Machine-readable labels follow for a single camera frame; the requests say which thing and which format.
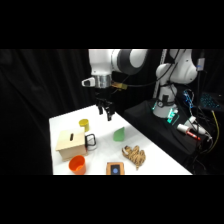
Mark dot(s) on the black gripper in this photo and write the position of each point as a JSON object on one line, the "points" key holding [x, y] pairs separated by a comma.
{"points": [[104, 97]]}

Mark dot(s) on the yellow cup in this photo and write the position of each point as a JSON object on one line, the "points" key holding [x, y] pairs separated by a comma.
{"points": [[84, 124]]}

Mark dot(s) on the green plastic wedge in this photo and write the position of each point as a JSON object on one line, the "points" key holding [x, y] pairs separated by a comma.
{"points": [[119, 135]]}

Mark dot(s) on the orange cup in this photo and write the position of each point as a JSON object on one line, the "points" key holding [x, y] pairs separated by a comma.
{"points": [[77, 165]]}

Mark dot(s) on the light wooden box with slot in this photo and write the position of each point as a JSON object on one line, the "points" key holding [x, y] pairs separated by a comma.
{"points": [[69, 143]]}

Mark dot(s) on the white cylinder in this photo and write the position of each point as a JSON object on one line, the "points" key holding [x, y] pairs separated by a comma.
{"points": [[182, 128]]}

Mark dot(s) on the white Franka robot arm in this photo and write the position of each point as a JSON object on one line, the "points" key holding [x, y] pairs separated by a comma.
{"points": [[101, 63]]}

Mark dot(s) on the black curtain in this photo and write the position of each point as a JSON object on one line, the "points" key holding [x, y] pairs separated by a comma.
{"points": [[40, 100]]}

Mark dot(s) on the teal lit keyboard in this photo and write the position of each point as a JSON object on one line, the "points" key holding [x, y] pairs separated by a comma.
{"points": [[209, 101]]}

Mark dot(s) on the red marker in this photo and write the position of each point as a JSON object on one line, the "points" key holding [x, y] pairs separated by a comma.
{"points": [[194, 135]]}

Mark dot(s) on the green lit control box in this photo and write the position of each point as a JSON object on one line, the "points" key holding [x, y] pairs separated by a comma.
{"points": [[173, 116]]}

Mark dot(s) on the wooden block with blue circle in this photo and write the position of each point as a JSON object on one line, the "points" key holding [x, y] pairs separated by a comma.
{"points": [[115, 169]]}

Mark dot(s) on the black robot stand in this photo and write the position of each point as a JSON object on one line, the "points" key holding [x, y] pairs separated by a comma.
{"points": [[150, 125]]}

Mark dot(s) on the brown plush toy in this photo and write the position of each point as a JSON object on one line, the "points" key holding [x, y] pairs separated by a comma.
{"points": [[134, 155]]}

